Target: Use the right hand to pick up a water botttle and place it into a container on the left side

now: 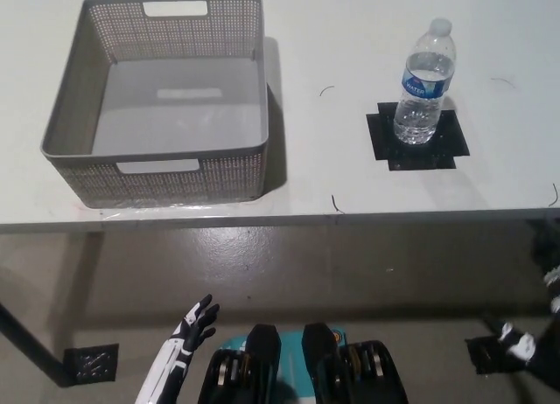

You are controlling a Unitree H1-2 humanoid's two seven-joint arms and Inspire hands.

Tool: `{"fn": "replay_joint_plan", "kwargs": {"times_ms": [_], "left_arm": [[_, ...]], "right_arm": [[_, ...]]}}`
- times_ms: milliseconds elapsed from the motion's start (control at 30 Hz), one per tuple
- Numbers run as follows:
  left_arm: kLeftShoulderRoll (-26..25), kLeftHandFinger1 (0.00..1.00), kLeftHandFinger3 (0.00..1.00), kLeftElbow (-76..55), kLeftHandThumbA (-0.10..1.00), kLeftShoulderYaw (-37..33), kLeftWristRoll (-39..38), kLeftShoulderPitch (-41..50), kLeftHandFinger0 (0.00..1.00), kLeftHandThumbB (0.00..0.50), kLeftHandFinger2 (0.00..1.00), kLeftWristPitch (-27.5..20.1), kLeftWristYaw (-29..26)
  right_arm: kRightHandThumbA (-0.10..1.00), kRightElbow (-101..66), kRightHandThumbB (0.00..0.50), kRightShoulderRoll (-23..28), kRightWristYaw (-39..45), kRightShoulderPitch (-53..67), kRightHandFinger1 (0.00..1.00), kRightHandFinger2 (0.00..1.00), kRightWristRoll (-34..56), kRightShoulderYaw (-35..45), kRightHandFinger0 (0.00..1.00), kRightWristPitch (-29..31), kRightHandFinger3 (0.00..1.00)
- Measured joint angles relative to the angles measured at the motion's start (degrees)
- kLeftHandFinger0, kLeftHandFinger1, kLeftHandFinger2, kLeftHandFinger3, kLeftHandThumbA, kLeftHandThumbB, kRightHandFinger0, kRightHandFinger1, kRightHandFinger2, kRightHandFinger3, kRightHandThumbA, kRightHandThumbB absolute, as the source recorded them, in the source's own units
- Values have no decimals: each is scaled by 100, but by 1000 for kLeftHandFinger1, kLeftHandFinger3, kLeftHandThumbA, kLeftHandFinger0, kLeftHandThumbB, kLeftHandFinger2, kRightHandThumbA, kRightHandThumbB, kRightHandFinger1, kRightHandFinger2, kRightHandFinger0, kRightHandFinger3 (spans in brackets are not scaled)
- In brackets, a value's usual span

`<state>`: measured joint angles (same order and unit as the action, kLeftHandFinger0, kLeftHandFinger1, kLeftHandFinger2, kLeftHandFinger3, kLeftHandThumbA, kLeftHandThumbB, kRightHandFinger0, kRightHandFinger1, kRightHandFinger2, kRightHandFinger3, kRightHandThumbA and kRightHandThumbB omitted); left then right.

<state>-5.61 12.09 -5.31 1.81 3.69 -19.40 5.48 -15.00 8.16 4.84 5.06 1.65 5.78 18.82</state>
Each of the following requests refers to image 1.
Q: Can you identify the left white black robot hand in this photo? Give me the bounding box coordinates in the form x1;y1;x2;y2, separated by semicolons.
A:
134;294;221;404

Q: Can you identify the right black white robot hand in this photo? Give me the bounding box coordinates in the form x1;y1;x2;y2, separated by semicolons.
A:
480;219;560;375

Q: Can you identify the clear plastic water bottle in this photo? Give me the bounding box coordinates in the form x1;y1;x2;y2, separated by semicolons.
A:
392;17;458;146

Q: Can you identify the black metal table leg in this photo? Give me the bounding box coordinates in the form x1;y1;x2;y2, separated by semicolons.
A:
0;302;76;388

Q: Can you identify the black tape patch on table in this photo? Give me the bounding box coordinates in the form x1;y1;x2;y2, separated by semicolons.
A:
366;101;471;173

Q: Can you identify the grey perforated plastic basket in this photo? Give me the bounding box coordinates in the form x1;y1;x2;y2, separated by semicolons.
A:
41;0;270;210

